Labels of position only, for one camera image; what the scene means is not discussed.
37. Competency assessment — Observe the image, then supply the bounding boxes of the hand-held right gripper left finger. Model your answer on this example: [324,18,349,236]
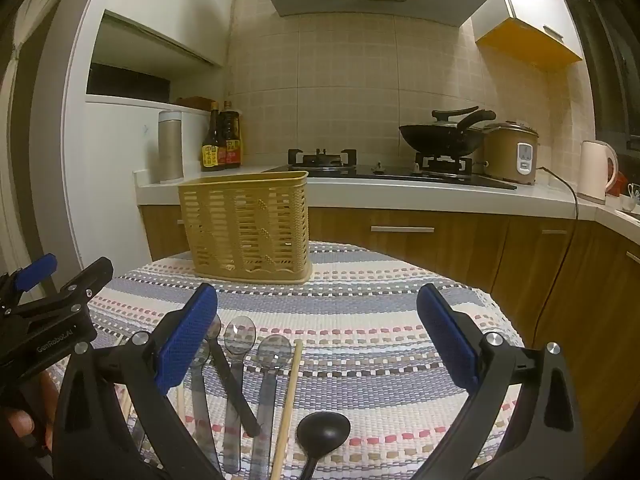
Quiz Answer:
[52,282,223,480]

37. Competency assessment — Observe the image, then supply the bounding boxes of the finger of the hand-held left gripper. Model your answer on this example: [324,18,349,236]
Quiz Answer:
[0,257,115,333]
[0,254,57,311]

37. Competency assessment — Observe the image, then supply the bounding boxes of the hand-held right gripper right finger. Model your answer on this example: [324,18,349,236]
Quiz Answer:
[410,282,586,480]

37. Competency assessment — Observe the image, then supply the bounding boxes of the clear plastic spoon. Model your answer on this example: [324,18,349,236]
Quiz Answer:
[248,334,293,480]
[222,316,258,474]
[189,339,222,472]

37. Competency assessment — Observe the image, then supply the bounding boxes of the black-handled spoon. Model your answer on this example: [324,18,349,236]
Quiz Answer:
[205,312,262,438]

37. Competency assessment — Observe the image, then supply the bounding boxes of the black plastic ladle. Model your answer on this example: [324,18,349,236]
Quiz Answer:
[296,411,352,480]

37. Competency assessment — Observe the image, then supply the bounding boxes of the person's left hand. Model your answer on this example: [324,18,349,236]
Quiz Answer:
[0,372,57,461]

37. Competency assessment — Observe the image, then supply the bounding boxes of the striped woven tablecloth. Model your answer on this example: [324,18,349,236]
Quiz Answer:
[45,241,526,480]

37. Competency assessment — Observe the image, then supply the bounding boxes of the wooden base cabinets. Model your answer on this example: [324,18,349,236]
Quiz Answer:
[139,204,640,453]

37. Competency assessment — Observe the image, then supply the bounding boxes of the white refrigerator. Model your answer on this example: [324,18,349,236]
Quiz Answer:
[62,0,242,273]

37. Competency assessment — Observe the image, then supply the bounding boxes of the dark sauce bottle yellow label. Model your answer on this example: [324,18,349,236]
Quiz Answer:
[201,101,221,172]

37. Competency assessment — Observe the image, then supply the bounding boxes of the beige rice cooker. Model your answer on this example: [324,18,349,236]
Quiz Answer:
[481,121,540,186]

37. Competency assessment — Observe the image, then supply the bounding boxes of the dark sauce bottle red label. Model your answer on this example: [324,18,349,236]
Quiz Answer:
[218,101,244,170]

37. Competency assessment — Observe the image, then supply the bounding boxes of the black wok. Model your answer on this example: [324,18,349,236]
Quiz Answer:
[398,109,497,159]

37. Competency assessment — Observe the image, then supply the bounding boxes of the brown wooden box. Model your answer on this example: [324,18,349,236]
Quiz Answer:
[175,96,217,112]

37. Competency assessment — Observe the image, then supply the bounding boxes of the dark window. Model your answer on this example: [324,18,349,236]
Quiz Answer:
[562,0,640,153]

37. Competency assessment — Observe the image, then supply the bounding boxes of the black power cable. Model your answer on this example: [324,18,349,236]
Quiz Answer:
[531,166,580,348]

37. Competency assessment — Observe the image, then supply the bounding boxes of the yellow wall cabinet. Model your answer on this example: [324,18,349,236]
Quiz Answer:
[472,0,585,72]

